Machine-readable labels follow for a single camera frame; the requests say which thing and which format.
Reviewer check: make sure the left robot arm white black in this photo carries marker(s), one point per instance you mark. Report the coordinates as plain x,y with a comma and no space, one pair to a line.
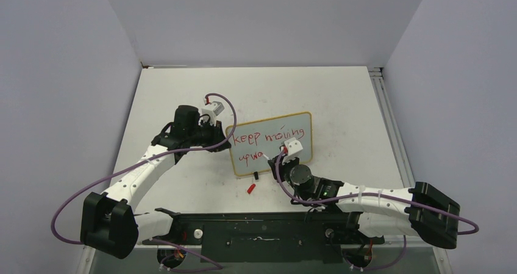
109,223

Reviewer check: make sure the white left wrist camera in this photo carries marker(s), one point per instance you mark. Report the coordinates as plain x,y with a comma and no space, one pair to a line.
210,111

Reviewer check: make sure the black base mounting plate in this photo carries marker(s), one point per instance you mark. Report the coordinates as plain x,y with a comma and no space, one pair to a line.
270,237

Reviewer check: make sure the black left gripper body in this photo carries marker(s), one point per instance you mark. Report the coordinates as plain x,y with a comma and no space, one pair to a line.
205,135

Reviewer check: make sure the aluminium rail right side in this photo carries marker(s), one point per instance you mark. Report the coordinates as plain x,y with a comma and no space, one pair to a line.
398,147

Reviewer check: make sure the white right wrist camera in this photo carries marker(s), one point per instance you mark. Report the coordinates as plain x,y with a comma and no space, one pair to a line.
291,147

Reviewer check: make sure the red marker cap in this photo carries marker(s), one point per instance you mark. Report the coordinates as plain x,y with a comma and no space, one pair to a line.
251,188

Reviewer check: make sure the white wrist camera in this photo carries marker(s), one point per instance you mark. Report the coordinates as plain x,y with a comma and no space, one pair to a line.
291,147
210,111

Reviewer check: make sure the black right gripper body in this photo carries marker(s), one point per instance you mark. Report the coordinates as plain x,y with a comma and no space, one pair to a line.
284,169

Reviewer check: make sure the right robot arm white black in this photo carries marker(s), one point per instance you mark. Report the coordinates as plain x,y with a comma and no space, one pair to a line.
422,211

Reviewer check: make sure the yellow framed whiteboard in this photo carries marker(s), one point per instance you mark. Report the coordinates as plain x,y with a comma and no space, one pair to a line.
253,139

